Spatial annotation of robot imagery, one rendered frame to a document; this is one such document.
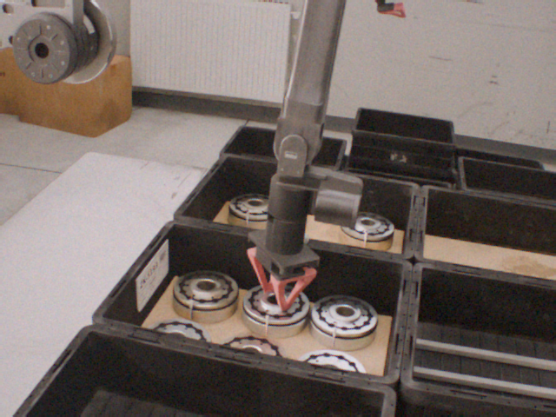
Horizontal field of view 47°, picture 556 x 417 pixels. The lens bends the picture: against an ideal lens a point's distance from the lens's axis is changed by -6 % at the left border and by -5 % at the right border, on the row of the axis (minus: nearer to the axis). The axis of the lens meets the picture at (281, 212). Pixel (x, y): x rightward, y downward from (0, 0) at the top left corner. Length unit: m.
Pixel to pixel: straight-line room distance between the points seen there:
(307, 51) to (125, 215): 0.84
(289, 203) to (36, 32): 0.66
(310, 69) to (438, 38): 3.19
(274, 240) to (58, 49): 0.61
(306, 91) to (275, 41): 3.15
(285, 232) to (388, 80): 3.24
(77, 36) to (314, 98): 0.60
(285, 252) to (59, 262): 0.63
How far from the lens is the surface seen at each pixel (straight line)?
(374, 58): 4.10
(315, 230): 1.31
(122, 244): 1.50
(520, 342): 1.11
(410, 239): 1.14
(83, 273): 1.41
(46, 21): 1.33
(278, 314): 1.01
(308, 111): 0.89
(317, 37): 0.89
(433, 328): 1.09
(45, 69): 1.36
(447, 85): 4.13
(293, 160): 0.89
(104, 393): 0.93
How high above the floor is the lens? 1.46
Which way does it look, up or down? 27 degrees down
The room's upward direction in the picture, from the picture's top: 5 degrees clockwise
